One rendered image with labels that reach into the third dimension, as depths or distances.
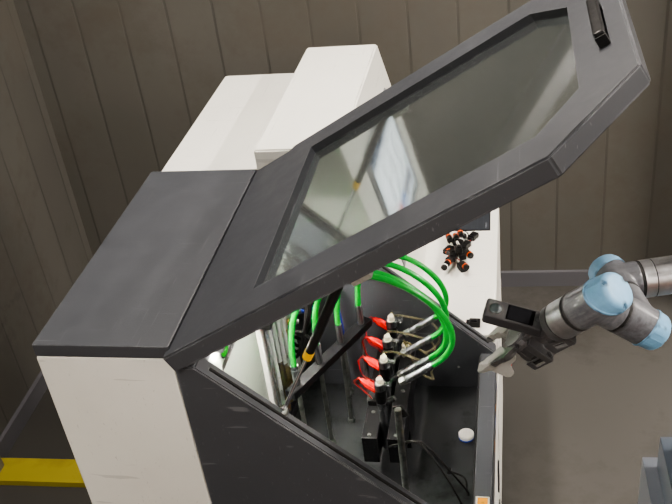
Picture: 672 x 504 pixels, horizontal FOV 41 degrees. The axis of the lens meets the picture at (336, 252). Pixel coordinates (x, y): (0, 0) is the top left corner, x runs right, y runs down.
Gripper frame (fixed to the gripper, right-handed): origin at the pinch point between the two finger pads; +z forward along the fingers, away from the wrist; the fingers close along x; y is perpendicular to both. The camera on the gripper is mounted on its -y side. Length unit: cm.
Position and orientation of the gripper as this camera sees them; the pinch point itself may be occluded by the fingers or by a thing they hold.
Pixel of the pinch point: (483, 352)
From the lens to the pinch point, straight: 186.3
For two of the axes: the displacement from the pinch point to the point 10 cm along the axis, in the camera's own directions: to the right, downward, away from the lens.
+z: -5.0, 4.3, 7.5
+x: 3.3, -7.1, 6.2
